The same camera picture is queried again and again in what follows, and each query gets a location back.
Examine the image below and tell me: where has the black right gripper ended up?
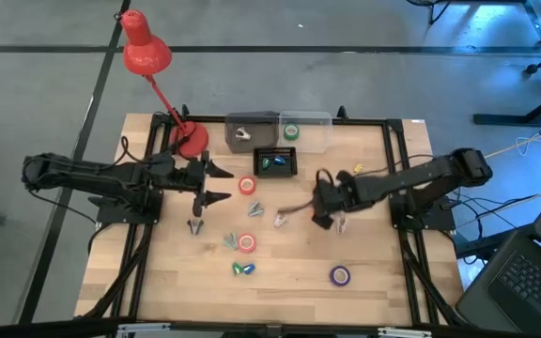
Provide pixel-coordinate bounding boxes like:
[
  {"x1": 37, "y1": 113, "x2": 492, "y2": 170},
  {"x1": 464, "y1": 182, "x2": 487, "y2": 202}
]
[{"x1": 278, "y1": 169, "x2": 355, "y2": 231}]

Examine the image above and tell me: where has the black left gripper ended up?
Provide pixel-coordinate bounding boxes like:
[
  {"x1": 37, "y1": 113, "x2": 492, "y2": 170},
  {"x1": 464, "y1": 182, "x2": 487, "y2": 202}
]
[{"x1": 175, "y1": 149, "x2": 235, "y2": 219}]

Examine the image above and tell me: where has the red tape roll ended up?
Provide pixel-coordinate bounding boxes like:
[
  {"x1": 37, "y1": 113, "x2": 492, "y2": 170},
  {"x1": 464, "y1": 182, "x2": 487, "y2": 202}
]
[
  {"x1": 237, "y1": 233, "x2": 258, "y2": 254},
  {"x1": 238, "y1": 176, "x2": 257, "y2": 196}
]

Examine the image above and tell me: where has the purple tape roll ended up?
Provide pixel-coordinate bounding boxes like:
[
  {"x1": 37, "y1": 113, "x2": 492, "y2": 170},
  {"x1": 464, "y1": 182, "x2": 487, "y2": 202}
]
[{"x1": 329, "y1": 265, "x2": 352, "y2": 288}]

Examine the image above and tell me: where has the black mesh basket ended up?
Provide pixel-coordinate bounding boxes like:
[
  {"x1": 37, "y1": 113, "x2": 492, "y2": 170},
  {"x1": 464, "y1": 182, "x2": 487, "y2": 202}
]
[{"x1": 253, "y1": 146, "x2": 299, "y2": 179}]

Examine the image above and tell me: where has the smoky grey plastic bin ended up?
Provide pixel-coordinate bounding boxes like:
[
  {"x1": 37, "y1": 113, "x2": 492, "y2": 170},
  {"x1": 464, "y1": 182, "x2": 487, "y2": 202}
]
[{"x1": 224, "y1": 111, "x2": 282, "y2": 155}]

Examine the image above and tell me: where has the clear plastic bin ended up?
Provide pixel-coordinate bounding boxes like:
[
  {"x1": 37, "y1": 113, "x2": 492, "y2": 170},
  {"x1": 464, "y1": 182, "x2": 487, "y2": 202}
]
[{"x1": 278, "y1": 110, "x2": 333, "y2": 154}]

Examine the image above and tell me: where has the red desk lamp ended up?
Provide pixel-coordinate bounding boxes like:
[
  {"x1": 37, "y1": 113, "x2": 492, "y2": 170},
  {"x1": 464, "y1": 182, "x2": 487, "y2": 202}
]
[{"x1": 118, "y1": 8, "x2": 209, "y2": 159}]

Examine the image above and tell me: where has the black desk foot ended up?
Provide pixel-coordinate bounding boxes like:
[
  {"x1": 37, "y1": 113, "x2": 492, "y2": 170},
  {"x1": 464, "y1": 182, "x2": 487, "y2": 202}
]
[{"x1": 472, "y1": 84, "x2": 541, "y2": 128}]

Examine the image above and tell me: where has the black rig crossbar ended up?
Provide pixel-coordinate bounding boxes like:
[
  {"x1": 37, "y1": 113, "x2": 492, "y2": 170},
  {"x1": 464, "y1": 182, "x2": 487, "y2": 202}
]
[{"x1": 0, "y1": 316, "x2": 541, "y2": 338}]

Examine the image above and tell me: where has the black laptop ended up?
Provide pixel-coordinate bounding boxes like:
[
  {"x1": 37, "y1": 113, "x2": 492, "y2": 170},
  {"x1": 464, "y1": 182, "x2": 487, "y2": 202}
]
[{"x1": 456, "y1": 182, "x2": 541, "y2": 338}]

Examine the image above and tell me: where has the yellow extension cord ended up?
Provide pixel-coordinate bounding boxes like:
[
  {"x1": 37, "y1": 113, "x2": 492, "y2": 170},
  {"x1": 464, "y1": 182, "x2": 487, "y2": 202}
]
[{"x1": 484, "y1": 119, "x2": 541, "y2": 161}]

